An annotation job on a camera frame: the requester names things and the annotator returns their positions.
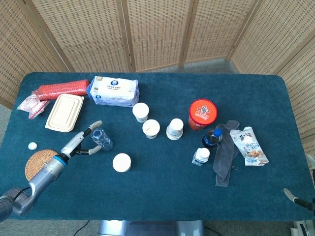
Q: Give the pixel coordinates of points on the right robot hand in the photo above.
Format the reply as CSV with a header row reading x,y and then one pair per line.
x,y
290,196

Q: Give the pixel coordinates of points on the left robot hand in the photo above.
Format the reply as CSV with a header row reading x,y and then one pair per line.
x,y
72,145

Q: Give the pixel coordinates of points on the clear plastic bottle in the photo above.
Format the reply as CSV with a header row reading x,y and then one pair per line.
x,y
102,140

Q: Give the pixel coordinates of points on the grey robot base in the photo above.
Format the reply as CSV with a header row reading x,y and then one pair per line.
x,y
147,228

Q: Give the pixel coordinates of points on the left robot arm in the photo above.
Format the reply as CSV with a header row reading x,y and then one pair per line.
x,y
41,174

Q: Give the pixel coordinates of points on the white bottle cap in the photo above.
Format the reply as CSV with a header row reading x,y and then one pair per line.
x,y
32,146

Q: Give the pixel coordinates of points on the white capped milk bottle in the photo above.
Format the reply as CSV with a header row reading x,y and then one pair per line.
x,y
203,155

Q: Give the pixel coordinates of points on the round bottle with blue cap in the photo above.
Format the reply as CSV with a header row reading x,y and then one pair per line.
x,y
211,140

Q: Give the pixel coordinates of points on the beige lidded lunch box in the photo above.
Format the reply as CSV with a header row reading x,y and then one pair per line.
x,y
64,113

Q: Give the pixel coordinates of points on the white black equipment piece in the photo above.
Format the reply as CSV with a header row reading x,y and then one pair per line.
x,y
301,228

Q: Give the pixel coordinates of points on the woven round coaster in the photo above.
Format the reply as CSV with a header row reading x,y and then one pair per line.
x,y
37,162

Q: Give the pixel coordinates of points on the red white plastic packet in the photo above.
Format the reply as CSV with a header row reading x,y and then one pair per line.
x,y
38,110
27,103

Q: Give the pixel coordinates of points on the floral paper cup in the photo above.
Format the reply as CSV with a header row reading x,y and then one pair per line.
x,y
140,110
121,162
150,127

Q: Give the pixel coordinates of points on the red bubble wrap roll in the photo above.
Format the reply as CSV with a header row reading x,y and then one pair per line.
x,y
61,89

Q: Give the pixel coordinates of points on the white snack bag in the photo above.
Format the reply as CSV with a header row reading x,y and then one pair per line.
x,y
251,147

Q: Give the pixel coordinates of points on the white blue tissue pack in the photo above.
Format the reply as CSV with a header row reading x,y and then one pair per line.
x,y
113,93

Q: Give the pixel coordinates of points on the grey towel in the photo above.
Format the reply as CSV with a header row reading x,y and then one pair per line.
x,y
224,159

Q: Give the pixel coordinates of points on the teal table cloth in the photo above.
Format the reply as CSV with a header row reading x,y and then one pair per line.
x,y
160,191

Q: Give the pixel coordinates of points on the stack of upturned paper cups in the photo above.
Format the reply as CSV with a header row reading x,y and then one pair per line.
x,y
174,129

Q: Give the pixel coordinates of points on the orange instant noodle tub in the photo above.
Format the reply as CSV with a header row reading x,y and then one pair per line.
x,y
203,113

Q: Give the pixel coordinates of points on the rattan folding screen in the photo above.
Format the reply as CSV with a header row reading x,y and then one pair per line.
x,y
157,29

